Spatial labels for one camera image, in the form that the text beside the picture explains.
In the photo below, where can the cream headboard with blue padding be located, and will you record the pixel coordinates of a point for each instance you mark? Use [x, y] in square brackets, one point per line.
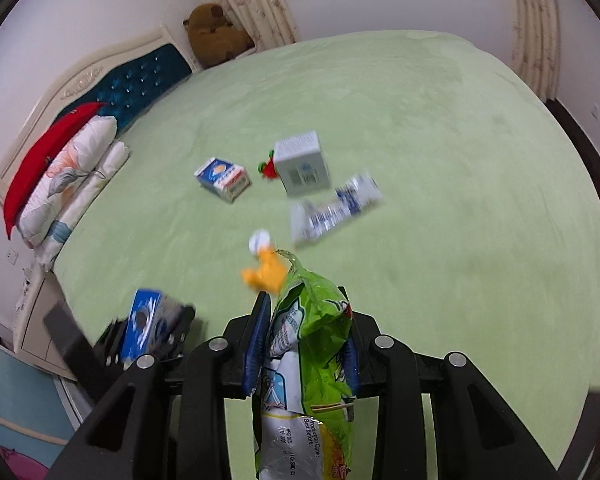
[130, 90]

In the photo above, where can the white cardboard box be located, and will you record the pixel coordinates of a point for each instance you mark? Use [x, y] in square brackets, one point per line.
[302, 170]

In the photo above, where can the orange and white toy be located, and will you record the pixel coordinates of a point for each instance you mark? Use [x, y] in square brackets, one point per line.
[266, 272]

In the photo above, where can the red and green small toy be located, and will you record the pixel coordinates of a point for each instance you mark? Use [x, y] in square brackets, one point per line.
[269, 170]

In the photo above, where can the lime green snack bag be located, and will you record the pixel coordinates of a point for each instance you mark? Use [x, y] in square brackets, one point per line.
[320, 320]

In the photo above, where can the small blue and orange box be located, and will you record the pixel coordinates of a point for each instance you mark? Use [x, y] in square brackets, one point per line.
[220, 175]

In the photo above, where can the white crumpled paper ball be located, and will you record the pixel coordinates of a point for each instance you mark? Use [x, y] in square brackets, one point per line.
[259, 241]

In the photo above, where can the green fleece blanket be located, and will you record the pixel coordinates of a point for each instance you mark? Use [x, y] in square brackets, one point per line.
[430, 160]

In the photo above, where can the white nightstand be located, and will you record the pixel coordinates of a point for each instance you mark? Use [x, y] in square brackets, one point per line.
[40, 330]

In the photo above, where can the floral white pillow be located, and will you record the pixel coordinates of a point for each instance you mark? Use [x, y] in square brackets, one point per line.
[65, 175]
[105, 165]

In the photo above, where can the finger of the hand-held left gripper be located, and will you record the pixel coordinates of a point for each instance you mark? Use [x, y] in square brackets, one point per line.
[111, 342]
[181, 325]

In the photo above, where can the blue and pink printed board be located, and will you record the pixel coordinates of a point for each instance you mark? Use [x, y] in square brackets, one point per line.
[15, 400]

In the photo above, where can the blue snack packet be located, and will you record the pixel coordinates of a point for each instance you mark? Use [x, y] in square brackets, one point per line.
[142, 320]

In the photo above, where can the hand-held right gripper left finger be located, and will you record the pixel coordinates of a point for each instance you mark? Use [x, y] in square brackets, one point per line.
[257, 350]

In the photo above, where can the white wall socket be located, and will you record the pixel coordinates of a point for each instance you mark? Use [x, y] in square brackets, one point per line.
[12, 256]

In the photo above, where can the dark wooden bed frame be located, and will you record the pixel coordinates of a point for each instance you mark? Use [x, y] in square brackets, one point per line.
[580, 145]

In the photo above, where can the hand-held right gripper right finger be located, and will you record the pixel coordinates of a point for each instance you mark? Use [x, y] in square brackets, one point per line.
[352, 370]

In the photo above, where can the brown plush toy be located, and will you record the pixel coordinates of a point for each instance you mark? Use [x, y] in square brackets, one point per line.
[215, 35]

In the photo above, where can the floral cream curtain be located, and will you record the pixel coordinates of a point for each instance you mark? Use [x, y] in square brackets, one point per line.
[255, 0]
[532, 25]

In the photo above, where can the red pillow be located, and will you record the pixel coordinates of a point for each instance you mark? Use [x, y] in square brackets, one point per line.
[45, 160]

